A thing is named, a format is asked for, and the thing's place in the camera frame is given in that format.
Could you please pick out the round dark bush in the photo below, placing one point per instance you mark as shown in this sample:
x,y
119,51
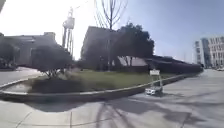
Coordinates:
x,y
50,60

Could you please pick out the tall tower structure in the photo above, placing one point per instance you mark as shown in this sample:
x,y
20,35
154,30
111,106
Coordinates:
x,y
68,30

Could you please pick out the dark hedge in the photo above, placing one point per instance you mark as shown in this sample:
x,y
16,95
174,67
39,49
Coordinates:
x,y
173,66

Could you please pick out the low grey building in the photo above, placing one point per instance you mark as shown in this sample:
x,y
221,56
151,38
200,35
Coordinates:
x,y
23,48

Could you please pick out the dark building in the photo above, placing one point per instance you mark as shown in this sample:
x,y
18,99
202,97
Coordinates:
x,y
96,46

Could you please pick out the grass island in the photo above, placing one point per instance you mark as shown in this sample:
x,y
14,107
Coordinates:
x,y
106,80

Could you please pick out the tall bare tree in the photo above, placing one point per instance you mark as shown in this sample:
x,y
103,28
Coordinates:
x,y
109,33

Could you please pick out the concrete kerb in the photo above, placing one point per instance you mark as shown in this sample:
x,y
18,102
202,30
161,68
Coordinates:
x,y
83,95

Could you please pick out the grey concrete slab pavement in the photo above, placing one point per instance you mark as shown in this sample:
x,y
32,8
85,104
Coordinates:
x,y
160,106

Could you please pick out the dark evergreen tree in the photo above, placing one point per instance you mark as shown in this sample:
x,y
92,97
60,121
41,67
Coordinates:
x,y
133,41

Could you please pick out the white multi-storey building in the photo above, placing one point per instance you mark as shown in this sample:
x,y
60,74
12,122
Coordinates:
x,y
211,51

